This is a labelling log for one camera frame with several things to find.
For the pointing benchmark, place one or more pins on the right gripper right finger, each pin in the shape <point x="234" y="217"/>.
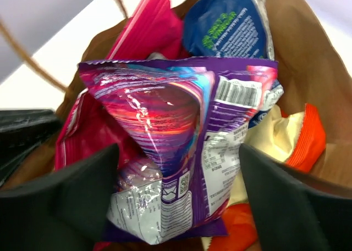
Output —
<point x="293" y="210"/>

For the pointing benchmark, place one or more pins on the purple snack bag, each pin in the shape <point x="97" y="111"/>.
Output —
<point x="189" y="117"/>

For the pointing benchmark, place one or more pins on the large orange chips bag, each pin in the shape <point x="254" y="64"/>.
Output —
<point x="311" y="142"/>

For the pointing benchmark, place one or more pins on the pink snack bag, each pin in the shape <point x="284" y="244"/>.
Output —
<point x="153" y="28"/>

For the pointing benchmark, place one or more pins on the tan paper snack bag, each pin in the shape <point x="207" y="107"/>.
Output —
<point x="277" y="136"/>

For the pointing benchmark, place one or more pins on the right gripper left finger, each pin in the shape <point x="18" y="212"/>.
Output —
<point x="65" y="210"/>

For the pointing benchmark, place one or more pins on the blue snack bag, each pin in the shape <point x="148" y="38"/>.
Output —
<point x="233" y="39"/>

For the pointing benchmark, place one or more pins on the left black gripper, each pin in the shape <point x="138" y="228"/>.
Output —
<point x="21" y="132"/>

